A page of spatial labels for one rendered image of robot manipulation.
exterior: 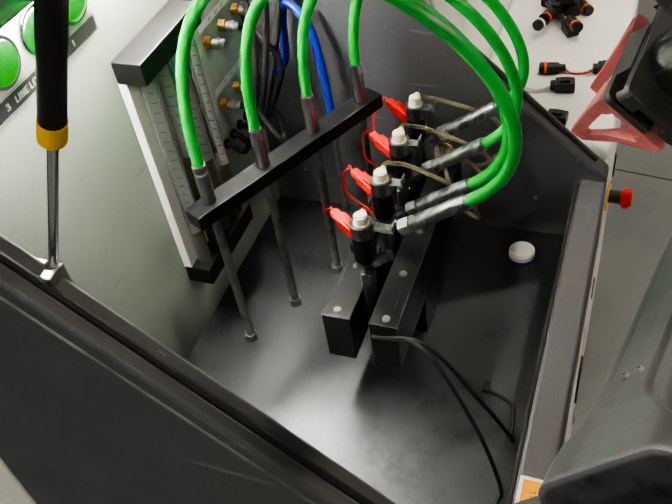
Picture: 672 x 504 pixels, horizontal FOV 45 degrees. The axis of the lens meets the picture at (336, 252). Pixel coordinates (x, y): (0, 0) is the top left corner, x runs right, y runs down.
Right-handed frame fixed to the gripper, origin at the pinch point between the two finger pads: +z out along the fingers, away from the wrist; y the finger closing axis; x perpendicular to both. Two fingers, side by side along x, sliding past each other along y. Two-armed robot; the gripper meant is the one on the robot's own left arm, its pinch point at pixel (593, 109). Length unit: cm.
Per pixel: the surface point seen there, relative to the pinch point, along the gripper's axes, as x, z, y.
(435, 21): -14.2, 6.5, -2.0
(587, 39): 21, 48, -55
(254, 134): -18.7, 40.7, 0.7
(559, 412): 24.9, 23.5, 14.8
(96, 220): -28, 43, 20
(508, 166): 1.2, 12.8, 0.8
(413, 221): -0.2, 26.1, 5.0
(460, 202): 1.3, 20.0, 3.1
